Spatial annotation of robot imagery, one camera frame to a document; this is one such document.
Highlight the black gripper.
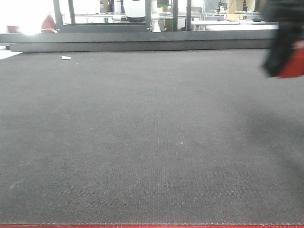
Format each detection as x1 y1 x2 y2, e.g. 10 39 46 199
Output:
261 0 304 78

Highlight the red magnetic cube block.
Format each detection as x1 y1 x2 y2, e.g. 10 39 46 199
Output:
277 39 304 78

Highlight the white work table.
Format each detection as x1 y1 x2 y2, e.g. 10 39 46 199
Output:
191 20 279 31

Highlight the black metal shelving rack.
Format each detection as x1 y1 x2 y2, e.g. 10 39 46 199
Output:
52 0 152 33

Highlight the red chair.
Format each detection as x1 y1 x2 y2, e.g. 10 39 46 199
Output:
41 14 57 34

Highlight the black table edge rail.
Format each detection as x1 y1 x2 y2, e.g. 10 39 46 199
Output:
0 29 275 53

